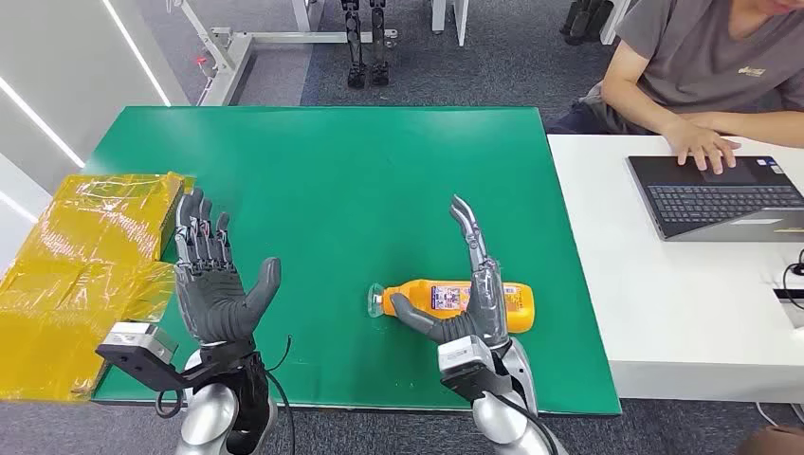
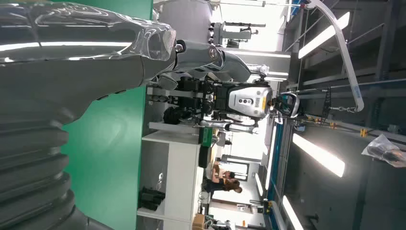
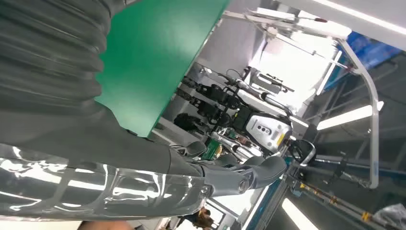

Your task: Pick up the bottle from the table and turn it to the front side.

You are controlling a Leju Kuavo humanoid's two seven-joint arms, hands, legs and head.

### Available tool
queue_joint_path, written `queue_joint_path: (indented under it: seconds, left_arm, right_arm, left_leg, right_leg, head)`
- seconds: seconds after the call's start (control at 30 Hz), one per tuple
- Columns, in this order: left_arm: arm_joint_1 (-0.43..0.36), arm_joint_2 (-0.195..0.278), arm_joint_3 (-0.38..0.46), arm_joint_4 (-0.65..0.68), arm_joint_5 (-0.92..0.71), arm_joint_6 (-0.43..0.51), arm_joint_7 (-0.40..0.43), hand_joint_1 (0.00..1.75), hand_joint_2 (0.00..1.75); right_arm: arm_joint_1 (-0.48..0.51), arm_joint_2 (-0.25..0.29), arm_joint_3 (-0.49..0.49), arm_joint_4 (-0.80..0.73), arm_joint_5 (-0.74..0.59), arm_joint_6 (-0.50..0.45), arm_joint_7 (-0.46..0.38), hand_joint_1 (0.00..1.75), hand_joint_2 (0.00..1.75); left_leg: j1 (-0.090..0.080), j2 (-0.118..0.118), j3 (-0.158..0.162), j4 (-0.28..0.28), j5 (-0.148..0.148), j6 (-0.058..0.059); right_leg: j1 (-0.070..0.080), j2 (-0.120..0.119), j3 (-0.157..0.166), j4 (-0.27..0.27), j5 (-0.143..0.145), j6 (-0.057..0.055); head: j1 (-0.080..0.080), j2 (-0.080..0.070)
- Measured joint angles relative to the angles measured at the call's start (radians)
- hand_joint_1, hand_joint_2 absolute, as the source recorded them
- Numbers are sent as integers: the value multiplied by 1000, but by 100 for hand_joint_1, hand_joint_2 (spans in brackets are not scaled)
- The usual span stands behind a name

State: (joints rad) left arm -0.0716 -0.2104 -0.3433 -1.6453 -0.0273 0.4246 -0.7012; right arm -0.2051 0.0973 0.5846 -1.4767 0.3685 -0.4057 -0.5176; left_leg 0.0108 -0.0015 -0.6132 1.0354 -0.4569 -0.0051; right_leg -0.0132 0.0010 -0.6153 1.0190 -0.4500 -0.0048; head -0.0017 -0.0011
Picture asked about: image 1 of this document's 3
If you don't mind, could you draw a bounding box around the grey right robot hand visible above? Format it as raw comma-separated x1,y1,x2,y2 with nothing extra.
389,193,511,348

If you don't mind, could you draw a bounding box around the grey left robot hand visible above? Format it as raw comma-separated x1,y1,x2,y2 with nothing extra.
173,187,283,347

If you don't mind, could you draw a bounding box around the orange juice bottle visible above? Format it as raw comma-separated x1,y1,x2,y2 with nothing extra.
367,279,535,336

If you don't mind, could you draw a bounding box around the yellow taped cardboard box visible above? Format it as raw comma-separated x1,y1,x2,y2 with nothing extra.
0,171,197,403

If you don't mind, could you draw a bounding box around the green table mat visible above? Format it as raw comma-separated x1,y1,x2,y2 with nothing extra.
82,105,623,417

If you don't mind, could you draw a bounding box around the white desk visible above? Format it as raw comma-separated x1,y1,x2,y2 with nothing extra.
546,133,804,405

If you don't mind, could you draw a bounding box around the dark grey laptop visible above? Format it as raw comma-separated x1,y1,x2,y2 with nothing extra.
626,155,804,244

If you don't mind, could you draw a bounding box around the person's right hand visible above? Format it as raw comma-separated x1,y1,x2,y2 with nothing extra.
664,122,742,175

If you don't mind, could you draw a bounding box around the black robot leg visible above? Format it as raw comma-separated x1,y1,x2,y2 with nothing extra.
341,0,368,90
368,0,392,87

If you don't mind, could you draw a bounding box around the white desk socket box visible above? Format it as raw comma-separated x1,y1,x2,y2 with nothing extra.
772,287,804,329

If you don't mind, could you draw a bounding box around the white slanted furniture leg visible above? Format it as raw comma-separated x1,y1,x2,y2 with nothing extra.
599,0,633,46

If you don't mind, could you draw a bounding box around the person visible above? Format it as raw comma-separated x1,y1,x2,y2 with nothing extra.
544,0,804,175

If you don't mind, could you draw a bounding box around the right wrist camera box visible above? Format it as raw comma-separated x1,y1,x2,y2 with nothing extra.
436,335,515,405

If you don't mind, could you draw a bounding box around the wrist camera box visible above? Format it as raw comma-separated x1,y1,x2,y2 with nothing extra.
95,321,252,393
436,335,515,405

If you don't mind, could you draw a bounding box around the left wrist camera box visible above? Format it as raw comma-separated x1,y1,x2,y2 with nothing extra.
95,321,252,393

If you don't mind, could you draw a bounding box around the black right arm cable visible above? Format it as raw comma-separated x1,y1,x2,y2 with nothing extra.
496,390,560,455

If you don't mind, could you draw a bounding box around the black left camera cable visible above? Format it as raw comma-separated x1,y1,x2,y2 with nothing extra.
154,388,187,420

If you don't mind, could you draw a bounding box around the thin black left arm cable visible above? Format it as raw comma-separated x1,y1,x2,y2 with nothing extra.
262,335,297,455

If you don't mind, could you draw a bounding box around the white metal stand frame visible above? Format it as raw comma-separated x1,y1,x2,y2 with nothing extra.
166,0,400,107

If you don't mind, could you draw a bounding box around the white floor cable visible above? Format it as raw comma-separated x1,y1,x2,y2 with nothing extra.
755,401,804,429

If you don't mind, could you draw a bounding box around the black cable on desk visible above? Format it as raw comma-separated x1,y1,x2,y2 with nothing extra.
781,247,804,312

